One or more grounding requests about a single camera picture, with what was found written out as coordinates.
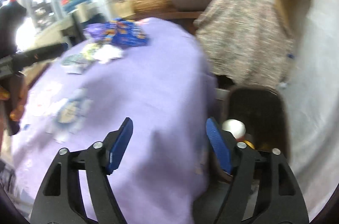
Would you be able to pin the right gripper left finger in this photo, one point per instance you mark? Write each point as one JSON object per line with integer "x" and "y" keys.
{"x": 59, "y": 199}

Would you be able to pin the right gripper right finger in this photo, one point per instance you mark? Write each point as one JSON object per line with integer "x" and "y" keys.
{"x": 263, "y": 187}

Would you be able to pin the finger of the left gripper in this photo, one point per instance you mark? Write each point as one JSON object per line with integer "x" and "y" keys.
{"x": 28, "y": 58}

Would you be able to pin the green yellow drink carton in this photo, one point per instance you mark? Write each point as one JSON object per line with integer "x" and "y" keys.
{"x": 79, "y": 63}

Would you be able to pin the purple plastic bag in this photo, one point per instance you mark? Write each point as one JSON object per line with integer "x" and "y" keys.
{"x": 96, "y": 31}

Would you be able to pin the red cylindrical canister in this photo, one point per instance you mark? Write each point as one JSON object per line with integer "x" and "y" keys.
{"x": 235, "y": 127}

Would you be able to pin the blue snack bag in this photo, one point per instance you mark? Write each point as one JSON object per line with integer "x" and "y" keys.
{"x": 124, "y": 33}

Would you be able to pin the yellow cylindrical can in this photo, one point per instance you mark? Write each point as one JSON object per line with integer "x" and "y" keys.
{"x": 252, "y": 144}

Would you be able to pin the dark brown trash bin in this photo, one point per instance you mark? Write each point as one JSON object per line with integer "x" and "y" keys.
{"x": 263, "y": 112}

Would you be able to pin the left hand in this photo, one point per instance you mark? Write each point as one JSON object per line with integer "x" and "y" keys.
{"x": 14, "y": 91}

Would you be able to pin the water dispenser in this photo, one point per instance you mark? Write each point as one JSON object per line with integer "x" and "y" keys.
{"x": 74, "y": 24}

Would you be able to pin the purple floral tablecloth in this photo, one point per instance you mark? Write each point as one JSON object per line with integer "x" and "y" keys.
{"x": 165, "y": 87}

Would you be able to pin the white cloth cover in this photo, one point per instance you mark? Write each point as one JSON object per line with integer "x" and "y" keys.
{"x": 312, "y": 104}

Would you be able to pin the utensil holder box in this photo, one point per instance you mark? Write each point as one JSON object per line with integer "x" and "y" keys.
{"x": 123, "y": 8}

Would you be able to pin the woven wicker basket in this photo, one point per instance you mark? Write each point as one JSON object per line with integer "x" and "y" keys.
{"x": 145, "y": 6}

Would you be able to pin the wooden counter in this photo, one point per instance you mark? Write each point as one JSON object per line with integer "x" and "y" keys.
{"x": 166, "y": 15}

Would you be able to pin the floral cloth cover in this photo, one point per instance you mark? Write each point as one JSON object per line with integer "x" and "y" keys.
{"x": 246, "y": 41}

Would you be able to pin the wooden cabinet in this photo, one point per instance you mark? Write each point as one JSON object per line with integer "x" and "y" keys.
{"x": 294, "y": 14}

